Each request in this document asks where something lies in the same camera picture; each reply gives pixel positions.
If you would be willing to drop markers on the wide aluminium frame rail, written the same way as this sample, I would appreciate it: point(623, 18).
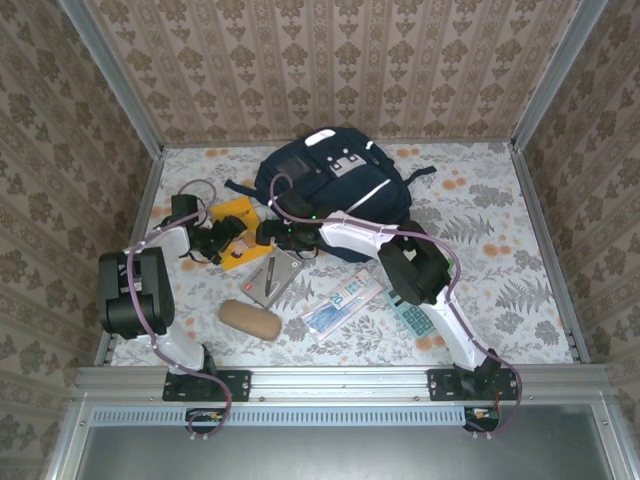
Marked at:
point(340, 382)

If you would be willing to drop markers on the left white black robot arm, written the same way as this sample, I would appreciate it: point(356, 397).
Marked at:
point(135, 300)

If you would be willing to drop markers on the aluminium corner post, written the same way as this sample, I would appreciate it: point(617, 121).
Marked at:
point(556, 75)
point(114, 75)

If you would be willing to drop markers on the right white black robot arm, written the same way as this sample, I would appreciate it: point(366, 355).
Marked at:
point(415, 270)

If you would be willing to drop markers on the floral patterned table cloth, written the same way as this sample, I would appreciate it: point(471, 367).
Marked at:
point(500, 225)

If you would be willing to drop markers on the teal calculator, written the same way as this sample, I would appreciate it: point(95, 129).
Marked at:
point(415, 320)

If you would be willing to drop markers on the brown cork pencil case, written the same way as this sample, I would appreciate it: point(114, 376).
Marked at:
point(250, 320)

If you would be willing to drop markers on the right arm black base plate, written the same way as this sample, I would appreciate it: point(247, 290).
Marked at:
point(440, 385)

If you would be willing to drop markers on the grey metal sheet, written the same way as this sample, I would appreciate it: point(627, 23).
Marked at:
point(350, 455)

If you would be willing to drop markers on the navy blue backpack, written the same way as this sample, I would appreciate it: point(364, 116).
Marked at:
point(350, 190)

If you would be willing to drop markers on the grey pen box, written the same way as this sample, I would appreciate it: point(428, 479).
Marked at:
point(285, 272)

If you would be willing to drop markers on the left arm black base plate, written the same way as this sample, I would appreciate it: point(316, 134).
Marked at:
point(240, 385)

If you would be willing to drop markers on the yellow book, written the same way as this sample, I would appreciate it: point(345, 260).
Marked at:
point(240, 207)

